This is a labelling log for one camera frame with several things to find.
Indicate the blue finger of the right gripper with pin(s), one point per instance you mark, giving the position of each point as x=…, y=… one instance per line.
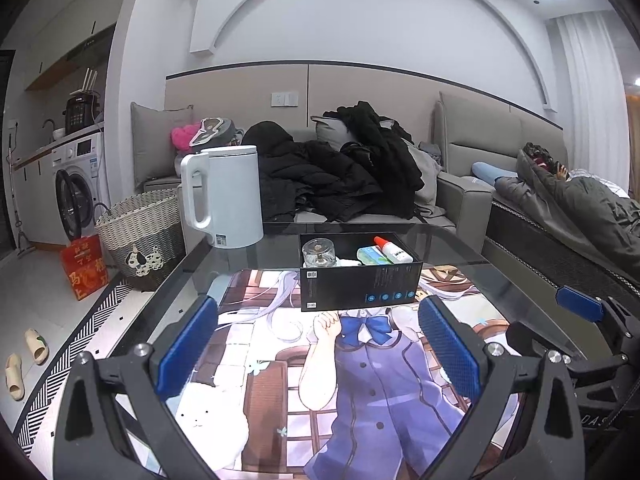
x=586, y=307

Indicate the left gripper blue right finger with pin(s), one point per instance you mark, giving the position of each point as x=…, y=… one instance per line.
x=458, y=349

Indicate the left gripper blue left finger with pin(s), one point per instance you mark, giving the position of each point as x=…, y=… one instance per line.
x=180, y=344

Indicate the red cap glue bottle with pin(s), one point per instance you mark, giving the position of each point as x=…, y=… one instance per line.
x=392, y=252

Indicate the glass dome plug night light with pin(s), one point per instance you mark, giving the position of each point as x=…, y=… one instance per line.
x=319, y=253

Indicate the person lying under blanket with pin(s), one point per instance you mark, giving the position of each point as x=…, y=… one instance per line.
x=579, y=210

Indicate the anime printed desk mat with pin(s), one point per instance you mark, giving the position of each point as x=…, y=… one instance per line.
x=281, y=393

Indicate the woven laundry basket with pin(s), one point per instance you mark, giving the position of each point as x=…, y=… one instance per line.
x=143, y=236

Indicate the beige slipper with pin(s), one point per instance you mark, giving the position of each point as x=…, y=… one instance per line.
x=14, y=377
x=37, y=345

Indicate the red gift bag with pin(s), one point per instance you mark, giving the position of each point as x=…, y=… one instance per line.
x=83, y=264

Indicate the black storage box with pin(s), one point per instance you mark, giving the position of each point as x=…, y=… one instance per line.
x=359, y=287

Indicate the white electric kettle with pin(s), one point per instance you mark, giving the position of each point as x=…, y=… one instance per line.
x=221, y=195

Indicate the light blue pillow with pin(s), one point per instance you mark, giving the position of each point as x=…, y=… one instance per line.
x=490, y=174

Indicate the white washing machine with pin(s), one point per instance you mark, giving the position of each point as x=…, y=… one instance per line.
x=80, y=185

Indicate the grey sofa cushion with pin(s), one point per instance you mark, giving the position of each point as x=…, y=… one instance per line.
x=154, y=153

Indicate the black jacket pile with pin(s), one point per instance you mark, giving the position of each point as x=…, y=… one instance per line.
x=374, y=173

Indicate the pink plush toy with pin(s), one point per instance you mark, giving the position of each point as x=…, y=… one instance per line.
x=181, y=137

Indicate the grey sofa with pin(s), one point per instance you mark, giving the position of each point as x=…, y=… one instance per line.
x=466, y=131

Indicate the wall switch plate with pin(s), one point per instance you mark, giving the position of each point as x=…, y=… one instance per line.
x=284, y=99

